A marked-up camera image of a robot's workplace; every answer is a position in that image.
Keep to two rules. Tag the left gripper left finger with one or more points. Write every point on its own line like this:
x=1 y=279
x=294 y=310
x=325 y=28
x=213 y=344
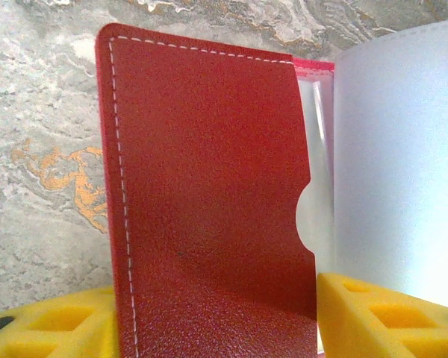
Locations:
x=97 y=317

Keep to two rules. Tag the red leather card holder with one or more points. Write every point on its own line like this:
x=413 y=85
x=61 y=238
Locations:
x=209 y=168

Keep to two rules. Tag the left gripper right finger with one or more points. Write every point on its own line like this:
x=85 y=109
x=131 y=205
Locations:
x=343 y=320

